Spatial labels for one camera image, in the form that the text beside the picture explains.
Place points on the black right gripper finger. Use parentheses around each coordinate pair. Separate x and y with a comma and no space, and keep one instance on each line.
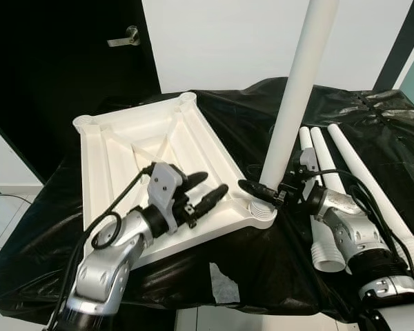
(257,190)

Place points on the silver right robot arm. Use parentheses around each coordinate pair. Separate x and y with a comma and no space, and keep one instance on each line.
(345,221)

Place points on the black plastic cover sheet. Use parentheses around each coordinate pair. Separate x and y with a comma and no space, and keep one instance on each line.
(248,117)

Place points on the wide grey tape piece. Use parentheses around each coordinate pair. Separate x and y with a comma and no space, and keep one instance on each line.
(224,288)

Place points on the black door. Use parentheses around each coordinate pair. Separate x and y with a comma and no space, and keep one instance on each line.
(55,69)

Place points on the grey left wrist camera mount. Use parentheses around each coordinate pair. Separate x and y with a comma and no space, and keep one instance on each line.
(167,189)

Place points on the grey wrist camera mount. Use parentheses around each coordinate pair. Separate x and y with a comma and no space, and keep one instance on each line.
(308,165)
(167,189)

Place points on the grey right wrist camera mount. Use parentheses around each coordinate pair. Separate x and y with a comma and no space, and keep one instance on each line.
(308,165)

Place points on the black wall column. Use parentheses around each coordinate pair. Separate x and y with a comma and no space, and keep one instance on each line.
(400,41)

